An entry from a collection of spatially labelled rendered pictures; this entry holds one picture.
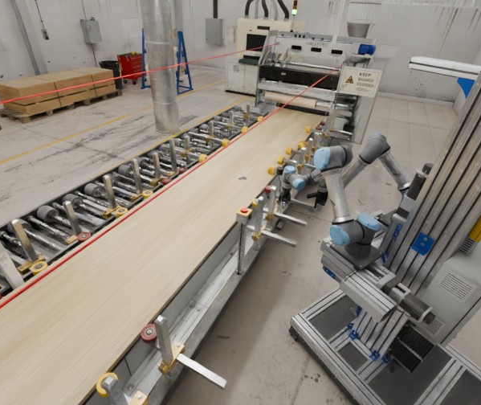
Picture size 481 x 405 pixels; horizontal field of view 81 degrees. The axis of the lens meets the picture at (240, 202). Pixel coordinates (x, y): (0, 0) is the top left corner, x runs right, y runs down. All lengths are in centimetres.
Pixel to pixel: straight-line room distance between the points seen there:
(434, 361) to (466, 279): 108
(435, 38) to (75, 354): 1043
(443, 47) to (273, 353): 958
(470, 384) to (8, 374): 263
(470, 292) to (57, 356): 187
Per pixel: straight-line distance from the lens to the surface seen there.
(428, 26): 1053
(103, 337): 158
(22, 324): 178
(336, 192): 158
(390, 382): 241
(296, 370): 246
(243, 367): 241
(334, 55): 462
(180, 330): 183
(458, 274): 170
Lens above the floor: 219
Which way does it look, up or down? 35 degrees down
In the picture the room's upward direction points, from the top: 3 degrees clockwise
